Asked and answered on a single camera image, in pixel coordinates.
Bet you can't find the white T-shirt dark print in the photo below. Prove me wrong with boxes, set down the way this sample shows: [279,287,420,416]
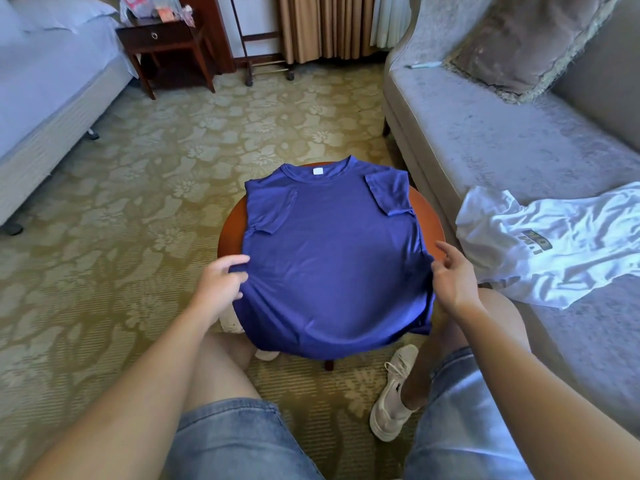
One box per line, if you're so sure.
[455,181,640,310]

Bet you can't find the white plastic bag red print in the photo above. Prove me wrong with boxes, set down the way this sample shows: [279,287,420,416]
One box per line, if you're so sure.
[118,0,157,22]

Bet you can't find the person's left forearm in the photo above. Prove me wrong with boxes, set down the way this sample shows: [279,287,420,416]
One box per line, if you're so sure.
[20,305,223,480]

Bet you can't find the dark wooden wall panel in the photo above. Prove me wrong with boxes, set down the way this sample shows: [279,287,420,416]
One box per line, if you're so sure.
[185,0,239,76]

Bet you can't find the round wooden table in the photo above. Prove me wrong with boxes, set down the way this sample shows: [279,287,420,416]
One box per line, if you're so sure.
[217,163,448,372]

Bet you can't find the dark wooden nightstand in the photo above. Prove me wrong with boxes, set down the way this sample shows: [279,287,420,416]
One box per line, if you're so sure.
[115,19,218,101]

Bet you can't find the white bed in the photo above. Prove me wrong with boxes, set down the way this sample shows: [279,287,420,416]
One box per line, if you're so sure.
[0,0,137,237]

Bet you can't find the plain white plastic bag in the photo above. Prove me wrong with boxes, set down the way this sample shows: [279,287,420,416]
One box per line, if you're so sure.
[155,0,197,30]

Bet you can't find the person's left hand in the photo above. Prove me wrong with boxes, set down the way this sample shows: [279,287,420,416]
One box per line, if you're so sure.
[190,255,252,325]

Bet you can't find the beige curtain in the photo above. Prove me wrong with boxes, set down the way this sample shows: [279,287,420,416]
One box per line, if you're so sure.
[277,0,379,64]

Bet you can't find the person's right forearm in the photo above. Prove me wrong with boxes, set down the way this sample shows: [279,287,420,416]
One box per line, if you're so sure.
[455,299,640,480]

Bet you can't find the black valet stand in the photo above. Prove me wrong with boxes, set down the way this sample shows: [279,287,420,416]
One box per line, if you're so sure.
[228,0,297,87]

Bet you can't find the plain royal blue T-shirt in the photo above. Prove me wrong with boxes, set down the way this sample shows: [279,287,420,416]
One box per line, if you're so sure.
[231,155,438,361]

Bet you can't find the brown fringed cushion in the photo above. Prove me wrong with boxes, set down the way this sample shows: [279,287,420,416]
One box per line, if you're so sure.
[445,0,627,105]

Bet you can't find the grey velvet chaise sofa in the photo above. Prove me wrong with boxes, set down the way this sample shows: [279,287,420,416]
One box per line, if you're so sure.
[381,0,640,436]

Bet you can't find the person's right hand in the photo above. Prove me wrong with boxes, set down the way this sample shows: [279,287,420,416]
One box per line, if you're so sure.
[430,241,485,322]

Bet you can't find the white pillow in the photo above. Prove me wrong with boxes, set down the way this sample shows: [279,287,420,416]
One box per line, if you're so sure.
[10,0,119,34]

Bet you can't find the person's right leg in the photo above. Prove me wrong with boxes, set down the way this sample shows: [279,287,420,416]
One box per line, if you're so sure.
[400,287,532,412]

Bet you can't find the white sneaker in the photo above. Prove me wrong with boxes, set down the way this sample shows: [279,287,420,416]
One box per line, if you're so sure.
[220,305,282,363]
[369,343,422,443]

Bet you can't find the blue denim shorts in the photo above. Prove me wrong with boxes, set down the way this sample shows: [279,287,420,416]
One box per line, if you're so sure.
[162,347,537,480]

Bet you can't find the white sheer curtain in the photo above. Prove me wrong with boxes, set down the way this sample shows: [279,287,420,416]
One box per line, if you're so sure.
[369,0,414,51]

